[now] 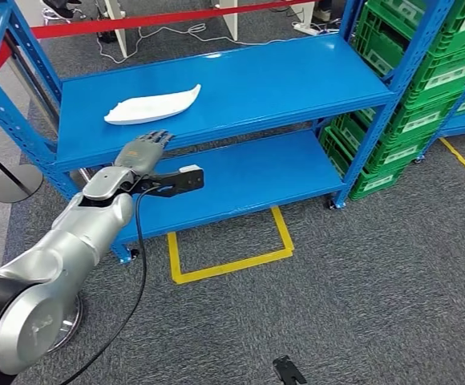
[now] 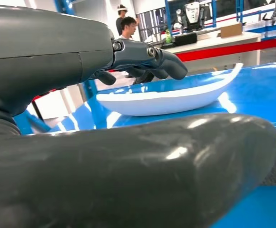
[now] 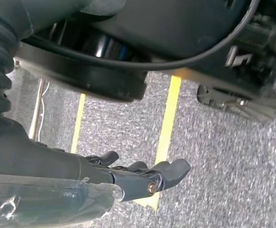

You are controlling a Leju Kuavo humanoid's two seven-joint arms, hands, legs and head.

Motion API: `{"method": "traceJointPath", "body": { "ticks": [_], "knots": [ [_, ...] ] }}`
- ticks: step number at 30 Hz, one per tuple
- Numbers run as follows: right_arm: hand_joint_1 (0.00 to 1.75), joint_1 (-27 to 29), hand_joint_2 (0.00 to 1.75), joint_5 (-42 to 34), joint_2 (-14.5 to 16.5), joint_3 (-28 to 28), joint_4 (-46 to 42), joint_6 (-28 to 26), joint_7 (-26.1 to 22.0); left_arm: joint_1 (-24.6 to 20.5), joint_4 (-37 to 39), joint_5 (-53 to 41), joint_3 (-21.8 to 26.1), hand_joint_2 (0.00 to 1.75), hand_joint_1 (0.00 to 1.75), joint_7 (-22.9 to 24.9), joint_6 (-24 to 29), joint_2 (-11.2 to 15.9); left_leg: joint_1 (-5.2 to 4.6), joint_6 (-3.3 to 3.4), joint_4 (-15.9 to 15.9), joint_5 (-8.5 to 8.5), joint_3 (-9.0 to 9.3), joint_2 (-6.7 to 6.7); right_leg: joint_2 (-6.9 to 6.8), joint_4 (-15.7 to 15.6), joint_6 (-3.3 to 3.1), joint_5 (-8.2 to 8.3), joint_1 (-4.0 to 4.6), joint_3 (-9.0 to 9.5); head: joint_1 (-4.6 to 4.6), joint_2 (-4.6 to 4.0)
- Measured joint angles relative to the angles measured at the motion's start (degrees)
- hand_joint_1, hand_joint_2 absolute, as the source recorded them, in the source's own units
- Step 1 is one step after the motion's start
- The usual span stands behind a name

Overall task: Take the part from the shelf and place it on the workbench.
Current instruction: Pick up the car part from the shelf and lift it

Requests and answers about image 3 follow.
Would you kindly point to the dark robot torso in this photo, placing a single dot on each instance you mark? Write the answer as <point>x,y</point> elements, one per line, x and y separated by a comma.
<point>176,31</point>

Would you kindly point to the robot's black right foot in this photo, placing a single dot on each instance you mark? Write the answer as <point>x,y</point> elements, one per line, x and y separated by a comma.
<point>247,108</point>

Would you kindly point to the clear plastic wrist guard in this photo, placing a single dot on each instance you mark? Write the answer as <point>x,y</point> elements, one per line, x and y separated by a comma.
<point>57,201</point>

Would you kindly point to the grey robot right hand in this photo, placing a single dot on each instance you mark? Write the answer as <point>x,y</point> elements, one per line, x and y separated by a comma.
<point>45,160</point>

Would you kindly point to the pale metal bar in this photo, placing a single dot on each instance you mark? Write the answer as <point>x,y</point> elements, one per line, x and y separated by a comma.
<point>36,108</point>

